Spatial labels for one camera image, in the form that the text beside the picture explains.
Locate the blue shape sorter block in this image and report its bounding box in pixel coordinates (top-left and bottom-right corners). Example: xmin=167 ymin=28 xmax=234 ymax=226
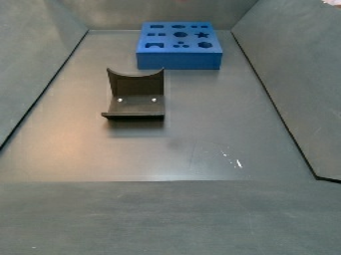
xmin=136 ymin=21 xmax=222 ymax=70

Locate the black curved holder bracket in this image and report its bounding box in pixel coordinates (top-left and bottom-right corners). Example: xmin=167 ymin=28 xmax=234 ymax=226
xmin=101 ymin=69 xmax=166 ymax=120

